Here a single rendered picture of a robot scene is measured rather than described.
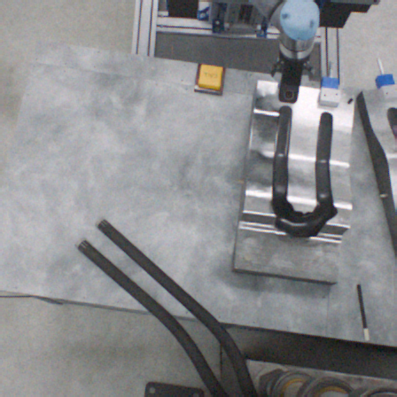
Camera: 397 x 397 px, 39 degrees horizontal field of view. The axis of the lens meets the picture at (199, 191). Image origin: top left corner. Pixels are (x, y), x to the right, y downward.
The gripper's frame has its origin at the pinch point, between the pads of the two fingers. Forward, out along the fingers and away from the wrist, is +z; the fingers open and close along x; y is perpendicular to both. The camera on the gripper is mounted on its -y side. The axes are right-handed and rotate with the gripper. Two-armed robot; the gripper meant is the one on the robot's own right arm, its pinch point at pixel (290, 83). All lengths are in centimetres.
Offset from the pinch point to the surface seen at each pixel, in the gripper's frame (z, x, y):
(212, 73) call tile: 8.4, 21.3, 3.5
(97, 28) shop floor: 91, 86, 49
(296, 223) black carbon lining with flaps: 3.0, -5.6, -35.2
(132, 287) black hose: -4, 32, -56
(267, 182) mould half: -2.1, 2.8, -26.6
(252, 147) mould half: 2.7, 7.5, -17.1
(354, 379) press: 9, -24, -72
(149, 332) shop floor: 80, 41, -76
